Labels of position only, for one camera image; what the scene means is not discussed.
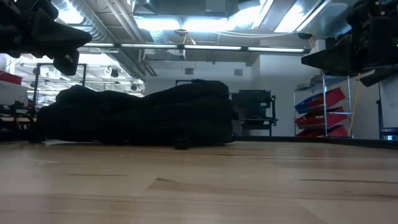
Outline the black overhead building beam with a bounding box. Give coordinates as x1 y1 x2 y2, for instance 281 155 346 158
360 63 398 88

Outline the black backpack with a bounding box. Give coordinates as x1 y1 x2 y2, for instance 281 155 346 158
29 79 239 150

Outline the background robot table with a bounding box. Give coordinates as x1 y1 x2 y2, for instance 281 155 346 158
0 101 40 141

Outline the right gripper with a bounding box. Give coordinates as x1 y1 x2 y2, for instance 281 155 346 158
300 0 398 75

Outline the yellow hanging cable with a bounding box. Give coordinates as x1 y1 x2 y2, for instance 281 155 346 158
348 73 362 136

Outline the black metal table frame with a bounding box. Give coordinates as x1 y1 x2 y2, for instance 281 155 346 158
233 135 398 149

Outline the black equipment cart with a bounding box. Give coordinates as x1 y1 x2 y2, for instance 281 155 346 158
231 89 278 137

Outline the red box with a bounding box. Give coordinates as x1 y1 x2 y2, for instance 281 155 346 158
0 70 23 85

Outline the white box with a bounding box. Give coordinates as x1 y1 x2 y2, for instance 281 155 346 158
0 80 29 106

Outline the metal rack with red trays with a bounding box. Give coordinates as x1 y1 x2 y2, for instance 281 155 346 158
294 74 354 138

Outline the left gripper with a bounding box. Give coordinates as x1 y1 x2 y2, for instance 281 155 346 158
0 0 93 77

